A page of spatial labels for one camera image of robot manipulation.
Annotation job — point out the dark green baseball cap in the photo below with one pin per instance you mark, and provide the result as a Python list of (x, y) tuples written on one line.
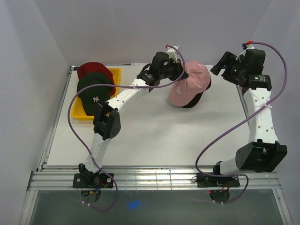
[(91, 96)]

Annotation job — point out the yellow plastic tray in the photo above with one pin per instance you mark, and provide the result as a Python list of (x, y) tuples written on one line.
[(78, 112)]

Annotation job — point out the black baseball cap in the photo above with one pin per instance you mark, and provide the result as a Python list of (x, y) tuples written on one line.
[(196, 99)]

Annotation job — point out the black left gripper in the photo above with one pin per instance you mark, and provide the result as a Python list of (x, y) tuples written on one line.
[(177, 66)]

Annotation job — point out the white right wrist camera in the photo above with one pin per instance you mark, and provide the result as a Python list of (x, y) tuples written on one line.
[(246, 46)]

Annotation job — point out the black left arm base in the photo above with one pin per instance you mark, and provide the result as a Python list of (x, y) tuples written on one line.
[(99, 181)]

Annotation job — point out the red baseball cap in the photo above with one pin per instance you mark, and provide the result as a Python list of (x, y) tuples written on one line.
[(96, 67)]

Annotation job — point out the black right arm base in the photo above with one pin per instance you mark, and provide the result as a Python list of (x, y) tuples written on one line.
[(204, 181)]

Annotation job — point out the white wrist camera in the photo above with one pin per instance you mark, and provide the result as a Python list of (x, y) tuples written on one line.
[(246, 46), (173, 52)]

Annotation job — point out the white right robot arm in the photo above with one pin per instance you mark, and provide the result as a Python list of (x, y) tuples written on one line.
[(263, 152)]

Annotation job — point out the aluminium mounting rail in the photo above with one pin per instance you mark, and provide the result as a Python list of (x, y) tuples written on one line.
[(144, 178)]

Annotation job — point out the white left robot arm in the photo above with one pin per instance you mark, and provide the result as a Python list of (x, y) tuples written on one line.
[(107, 122)]

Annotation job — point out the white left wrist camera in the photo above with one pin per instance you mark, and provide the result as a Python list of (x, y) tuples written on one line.
[(173, 52)]

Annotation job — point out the pink baseball cap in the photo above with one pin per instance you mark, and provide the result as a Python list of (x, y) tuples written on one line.
[(182, 92)]

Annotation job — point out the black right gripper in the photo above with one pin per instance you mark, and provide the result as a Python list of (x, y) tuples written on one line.
[(227, 59)]

